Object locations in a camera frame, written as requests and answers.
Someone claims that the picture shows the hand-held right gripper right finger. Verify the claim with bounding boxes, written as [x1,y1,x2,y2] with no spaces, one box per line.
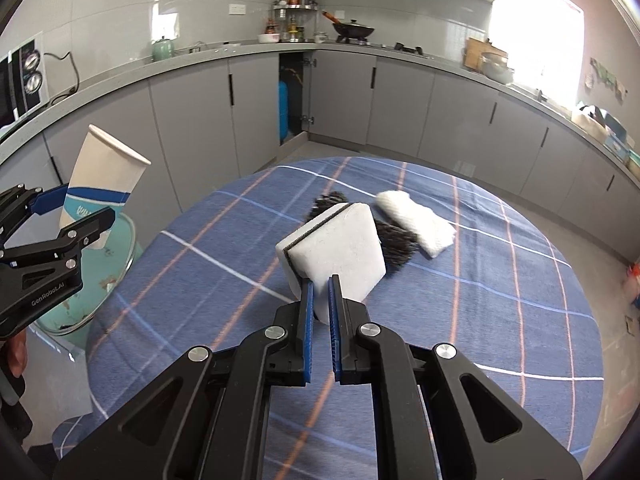
[327,274,583,480]

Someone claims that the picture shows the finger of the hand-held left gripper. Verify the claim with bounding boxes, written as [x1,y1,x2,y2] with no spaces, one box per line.
[0,206,117,273]
[0,184,68,246]

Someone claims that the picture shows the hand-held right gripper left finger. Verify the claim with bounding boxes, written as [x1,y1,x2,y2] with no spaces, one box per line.
[52,280,316,480]

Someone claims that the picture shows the teal round bin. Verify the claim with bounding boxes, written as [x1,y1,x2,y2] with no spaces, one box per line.
[29,212,143,348]

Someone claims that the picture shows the white paper cup blue stripe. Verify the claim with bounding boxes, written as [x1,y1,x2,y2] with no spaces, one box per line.
[59,124,152,251]

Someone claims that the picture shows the white sponge black edge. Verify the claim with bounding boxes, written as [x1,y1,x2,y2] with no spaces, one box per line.
[275,201,388,326]

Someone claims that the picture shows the person's left hand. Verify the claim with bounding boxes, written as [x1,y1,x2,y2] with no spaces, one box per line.
[0,332,27,379]

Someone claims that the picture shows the microwave oven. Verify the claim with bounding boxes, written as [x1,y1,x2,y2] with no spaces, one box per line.
[0,34,48,128]

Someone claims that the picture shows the white folded towel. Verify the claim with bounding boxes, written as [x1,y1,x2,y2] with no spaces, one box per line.
[375,190,457,260]

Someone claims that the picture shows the blue plaid tablecloth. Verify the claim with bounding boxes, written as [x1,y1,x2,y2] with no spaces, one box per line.
[52,156,605,480]

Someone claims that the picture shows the grey base kitchen cabinets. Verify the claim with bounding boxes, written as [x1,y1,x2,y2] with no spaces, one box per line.
[0,40,640,261]

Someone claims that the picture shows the green teapot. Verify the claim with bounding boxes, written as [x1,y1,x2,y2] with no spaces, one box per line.
[151,36,177,63]

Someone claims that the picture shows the blue cylinder inside cabinet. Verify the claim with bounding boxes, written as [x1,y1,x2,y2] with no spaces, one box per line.
[277,80,292,142]

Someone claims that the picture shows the gas stove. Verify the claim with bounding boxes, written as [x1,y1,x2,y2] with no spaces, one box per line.
[345,35,426,56]

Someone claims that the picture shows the metal spice rack with bottles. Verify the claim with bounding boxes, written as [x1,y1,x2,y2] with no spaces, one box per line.
[265,0,321,43]

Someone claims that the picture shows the black wok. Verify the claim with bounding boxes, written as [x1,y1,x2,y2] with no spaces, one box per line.
[322,10,376,41]

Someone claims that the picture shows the wooden cutting board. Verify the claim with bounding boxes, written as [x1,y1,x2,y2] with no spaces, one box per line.
[462,37,501,73]

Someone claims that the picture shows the pile of dishes and boxes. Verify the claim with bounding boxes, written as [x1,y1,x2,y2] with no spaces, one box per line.
[572,102,640,176]

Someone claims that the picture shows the kitchen window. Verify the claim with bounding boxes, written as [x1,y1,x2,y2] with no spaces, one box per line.
[487,0,586,111]

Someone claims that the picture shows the black wire scrubber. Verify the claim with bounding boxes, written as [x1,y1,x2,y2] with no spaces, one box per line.
[305,190,421,278]

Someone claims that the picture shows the black power cable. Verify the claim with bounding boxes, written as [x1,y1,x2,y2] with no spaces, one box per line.
[42,51,81,96]

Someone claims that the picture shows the wall hooks with utensils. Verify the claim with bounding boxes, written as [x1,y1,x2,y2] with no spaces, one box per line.
[587,57,630,103]

